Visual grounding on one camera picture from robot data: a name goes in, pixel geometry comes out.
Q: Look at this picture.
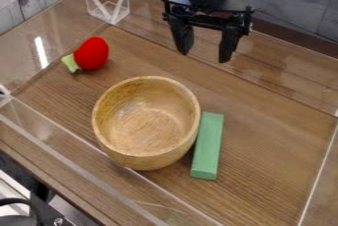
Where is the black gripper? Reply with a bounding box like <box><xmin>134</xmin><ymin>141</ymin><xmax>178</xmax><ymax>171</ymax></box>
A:
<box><xmin>162</xmin><ymin>0</ymin><xmax>255</xmax><ymax>63</ymax></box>

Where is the red felt fruit green leaf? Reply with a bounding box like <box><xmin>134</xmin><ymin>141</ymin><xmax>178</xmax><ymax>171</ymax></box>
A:
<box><xmin>60</xmin><ymin>37</ymin><xmax>110</xmax><ymax>73</ymax></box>

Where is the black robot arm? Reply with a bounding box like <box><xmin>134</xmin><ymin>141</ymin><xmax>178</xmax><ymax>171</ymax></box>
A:
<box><xmin>162</xmin><ymin>0</ymin><xmax>255</xmax><ymax>63</ymax></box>

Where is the wooden bowl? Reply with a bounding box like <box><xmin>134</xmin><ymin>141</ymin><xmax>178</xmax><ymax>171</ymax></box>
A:
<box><xmin>91</xmin><ymin>76</ymin><xmax>201</xmax><ymax>171</ymax></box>

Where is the green rectangular block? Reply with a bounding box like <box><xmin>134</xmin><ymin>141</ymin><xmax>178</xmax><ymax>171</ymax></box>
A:
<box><xmin>190</xmin><ymin>112</ymin><xmax>225</xmax><ymax>181</ymax></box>

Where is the clear acrylic corner bracket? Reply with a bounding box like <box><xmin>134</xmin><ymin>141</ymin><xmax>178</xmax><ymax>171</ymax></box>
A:
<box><xmin>84</xmin><ymin>0</ymin><xmax>131</xmax><ymax>25</ymax></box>

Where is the clear acrylic tray wall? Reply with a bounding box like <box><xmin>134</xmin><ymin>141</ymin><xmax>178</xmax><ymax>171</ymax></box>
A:
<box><xmin>0</xmin><ymin>0</ymin><xmax>338</xmax><ymax>226</ymax></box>

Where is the black bracket with cable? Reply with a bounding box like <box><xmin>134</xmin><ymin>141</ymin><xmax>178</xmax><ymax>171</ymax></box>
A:
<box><xmin>0</xmin><ymin>193</ymin><xmax>78</xmax><ymax>226</ymax></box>

